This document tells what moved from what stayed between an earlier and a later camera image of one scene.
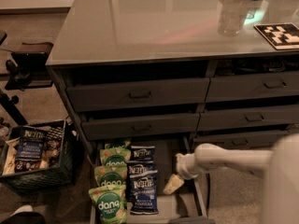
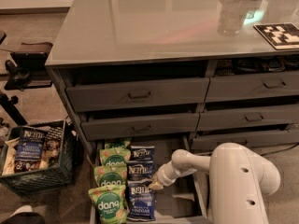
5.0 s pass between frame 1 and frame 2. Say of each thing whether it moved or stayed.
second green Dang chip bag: stayed
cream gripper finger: moved
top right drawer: stayed
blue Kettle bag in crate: stayed
